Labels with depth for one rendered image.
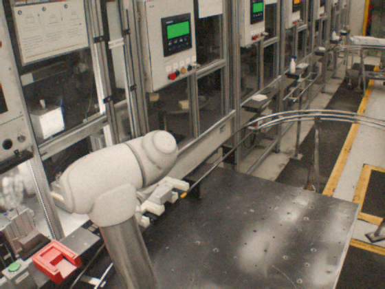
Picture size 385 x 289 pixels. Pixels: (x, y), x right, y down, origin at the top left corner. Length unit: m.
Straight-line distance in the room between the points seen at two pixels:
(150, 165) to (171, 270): 0.84
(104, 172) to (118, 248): 0.21
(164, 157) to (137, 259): 0.28
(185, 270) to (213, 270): 0.13
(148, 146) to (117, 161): 0.09
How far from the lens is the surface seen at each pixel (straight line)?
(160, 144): 0.84
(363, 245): 2.83
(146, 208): 1.67
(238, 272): 1.58
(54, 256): 1.41
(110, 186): 0.81
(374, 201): 3.32
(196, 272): 1.58
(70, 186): 0.81
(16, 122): 1.24
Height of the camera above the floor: 1.87
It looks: 27 degrees down
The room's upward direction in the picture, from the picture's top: 3 degrees counter-clockwise
